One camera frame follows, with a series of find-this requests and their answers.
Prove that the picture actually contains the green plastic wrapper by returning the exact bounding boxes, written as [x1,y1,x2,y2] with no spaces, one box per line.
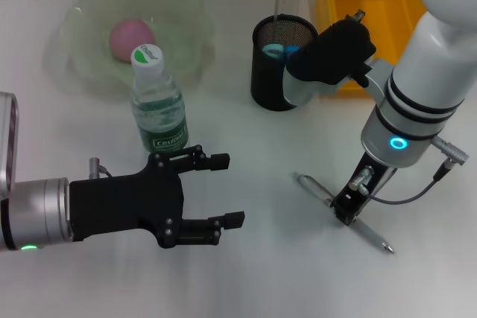
[346,8,367,23]

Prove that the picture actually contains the yellow plastic bin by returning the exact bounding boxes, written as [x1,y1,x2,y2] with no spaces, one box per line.
[315,0,428,98]

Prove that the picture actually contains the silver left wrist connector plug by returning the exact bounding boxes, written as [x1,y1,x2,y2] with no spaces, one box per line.
[89,157,115,179]

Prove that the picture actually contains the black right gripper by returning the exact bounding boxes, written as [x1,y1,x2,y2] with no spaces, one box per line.
[333,152,398,226]

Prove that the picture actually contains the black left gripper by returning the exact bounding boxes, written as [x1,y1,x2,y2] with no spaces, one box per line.
[69,144,246,250]

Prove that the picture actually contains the black mesh pen holder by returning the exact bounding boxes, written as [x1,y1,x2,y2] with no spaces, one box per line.
[250,14,320,112]

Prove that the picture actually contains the grey white ballpoint pen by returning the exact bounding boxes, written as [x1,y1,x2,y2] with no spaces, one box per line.
[294,172,394,254]

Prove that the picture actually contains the clear green-label water bottle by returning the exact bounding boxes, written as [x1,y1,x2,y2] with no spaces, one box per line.
[130,44,189,155]

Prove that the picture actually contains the blue teal scissors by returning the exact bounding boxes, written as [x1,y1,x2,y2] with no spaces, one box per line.
[262,44,301,61]

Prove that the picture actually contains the pink peach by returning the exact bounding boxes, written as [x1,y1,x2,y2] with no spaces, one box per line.
[109,19,157,63]

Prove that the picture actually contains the pale green glass fruit plate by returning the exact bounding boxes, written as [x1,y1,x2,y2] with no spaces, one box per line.
[55,0,217,92]

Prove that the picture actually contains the grey right wrist cable plug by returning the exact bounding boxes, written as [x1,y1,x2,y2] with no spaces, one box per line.
[348,137,469,206]

